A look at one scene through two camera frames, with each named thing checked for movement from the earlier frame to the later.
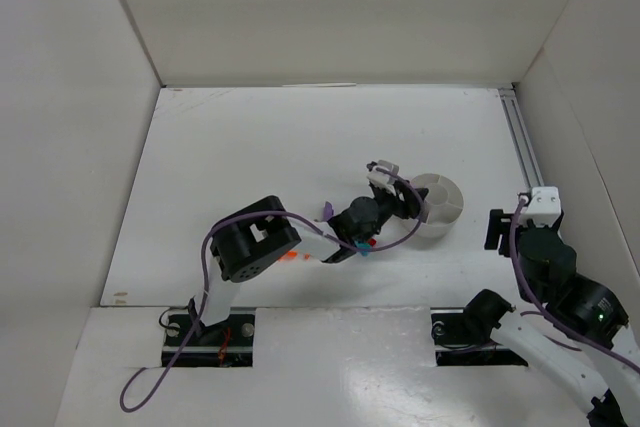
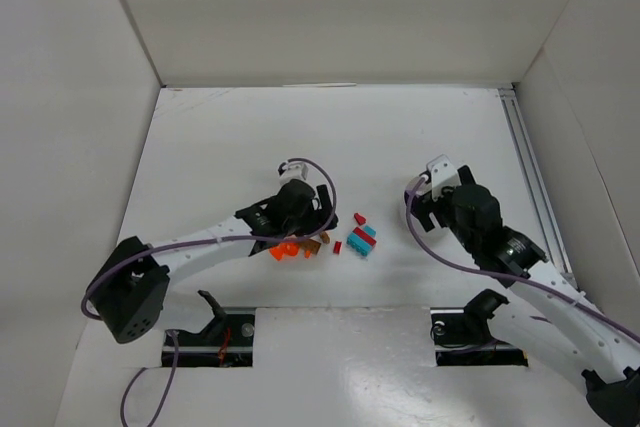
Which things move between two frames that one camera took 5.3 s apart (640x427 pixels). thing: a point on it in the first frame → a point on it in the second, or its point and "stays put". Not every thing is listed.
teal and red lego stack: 363,245 stays put
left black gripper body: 405,198 → 320,214
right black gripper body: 498,231 → 431,208
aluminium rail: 515,124 stays put
